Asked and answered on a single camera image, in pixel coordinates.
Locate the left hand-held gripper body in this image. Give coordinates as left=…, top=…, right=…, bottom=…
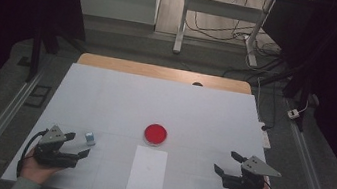
left=32, top=122, right=84, bottom=172

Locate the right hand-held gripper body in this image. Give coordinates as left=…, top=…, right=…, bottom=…
left=220, top=151, right=285, bottom=189

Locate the light blue stamp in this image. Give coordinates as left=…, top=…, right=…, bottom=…
left=82, top=131, right=98, bottom=148

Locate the white paper sheet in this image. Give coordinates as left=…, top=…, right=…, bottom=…
left=125, top=144, right=170, bottom=189

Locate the round red ink pad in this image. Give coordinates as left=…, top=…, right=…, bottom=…
left=142, top=122, right=170, bottom=150

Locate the person's left hand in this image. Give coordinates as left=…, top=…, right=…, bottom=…
left=19, top=146, right=65, bottom=189

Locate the white power strip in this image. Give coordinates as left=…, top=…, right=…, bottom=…
left=254, top=120, right=275, bottom=150

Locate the small white adapter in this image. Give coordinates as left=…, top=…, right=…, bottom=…
left=285, top=107, right=302, bottom=121

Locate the large white table cover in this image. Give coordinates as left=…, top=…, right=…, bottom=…
left=0, top=54, right=298, bottom=189

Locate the black stand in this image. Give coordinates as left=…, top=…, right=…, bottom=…
left=249, top=52, right=318, bottom=133
left=24, top=18, right=91, bottom=91

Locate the white-legged desk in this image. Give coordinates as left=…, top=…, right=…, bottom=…
left=63, top=0, right=316, bottom=75

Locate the tangle of black cables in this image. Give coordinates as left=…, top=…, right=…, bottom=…
left=182, top=0, right=290, bottom=60

